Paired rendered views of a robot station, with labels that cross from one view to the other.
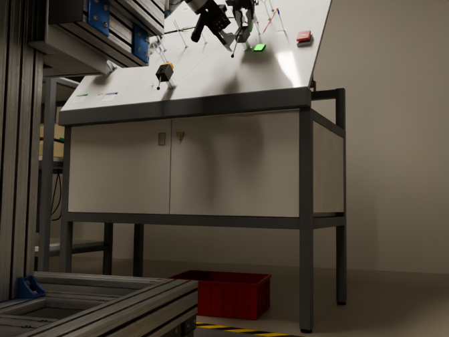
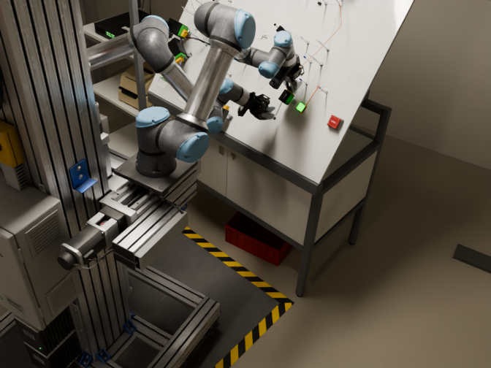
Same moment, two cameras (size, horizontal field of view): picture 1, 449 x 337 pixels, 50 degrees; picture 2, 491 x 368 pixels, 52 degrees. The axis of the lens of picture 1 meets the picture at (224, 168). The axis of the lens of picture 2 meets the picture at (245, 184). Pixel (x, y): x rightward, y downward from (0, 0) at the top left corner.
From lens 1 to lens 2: 1.93 m
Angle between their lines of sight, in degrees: 46
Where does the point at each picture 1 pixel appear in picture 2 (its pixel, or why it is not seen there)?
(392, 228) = (461, 124)
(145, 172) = (211, 164)
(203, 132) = (248, 163)
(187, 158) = (237, 173)
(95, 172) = not seen: hidden behind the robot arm
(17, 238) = (119, 315)
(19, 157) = (114, 291)
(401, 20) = not seen: outside the picture
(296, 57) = (323, 140)
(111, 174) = not seen: hidden behind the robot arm
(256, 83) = (287, 155)
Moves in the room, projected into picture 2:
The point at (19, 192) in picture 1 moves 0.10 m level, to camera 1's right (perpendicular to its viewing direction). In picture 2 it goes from (117, 301) to (137, 307)
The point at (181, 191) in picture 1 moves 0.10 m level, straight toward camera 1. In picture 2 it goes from (233, 189) to (230, 201)
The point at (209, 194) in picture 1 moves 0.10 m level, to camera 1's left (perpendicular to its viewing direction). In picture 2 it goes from (250, 201) to (233, 198)
